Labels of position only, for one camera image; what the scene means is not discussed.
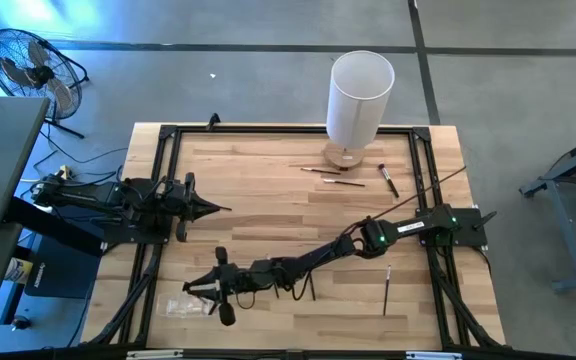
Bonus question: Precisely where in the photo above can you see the clear plastic bag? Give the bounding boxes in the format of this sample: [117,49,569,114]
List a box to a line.
[164,293,218,320]

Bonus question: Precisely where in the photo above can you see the white shade wooden base lamp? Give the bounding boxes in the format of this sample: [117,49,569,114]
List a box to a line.
[321,49,397,174]

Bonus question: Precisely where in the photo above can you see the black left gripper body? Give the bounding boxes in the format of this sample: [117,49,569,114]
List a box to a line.
[167,172,204,243]

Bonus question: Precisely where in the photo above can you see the white metal bracket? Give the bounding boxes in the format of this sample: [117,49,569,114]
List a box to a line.
[406,351,463,360]
[126,349,184,360]

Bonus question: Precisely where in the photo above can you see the thick maroon head makeup brush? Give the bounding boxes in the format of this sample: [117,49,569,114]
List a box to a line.
[377,162,400,199]

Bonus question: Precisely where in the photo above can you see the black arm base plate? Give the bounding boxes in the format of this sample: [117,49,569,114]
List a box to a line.
[420,207,498,249]
[100,219,174,246]

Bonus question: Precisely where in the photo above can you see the grey metal cart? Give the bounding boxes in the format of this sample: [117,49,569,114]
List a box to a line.
[519,127,576,294]

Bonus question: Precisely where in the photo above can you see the black floor cable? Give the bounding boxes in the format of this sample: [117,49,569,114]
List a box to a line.
[32,122,129,174]

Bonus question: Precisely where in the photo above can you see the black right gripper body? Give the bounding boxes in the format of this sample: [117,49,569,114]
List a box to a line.
[214,246,252,327]

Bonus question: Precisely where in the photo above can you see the brown cable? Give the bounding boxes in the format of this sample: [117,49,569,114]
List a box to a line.
[367,165,468,222]

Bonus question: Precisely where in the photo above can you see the black computer case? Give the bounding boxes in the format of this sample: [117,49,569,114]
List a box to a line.
[24,199,104,300]

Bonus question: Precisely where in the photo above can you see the black aluminium table frame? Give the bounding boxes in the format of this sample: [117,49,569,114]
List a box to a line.
[80,123,507,351]

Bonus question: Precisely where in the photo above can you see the black floor fan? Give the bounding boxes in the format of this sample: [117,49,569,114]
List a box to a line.
[0,27,91,140]

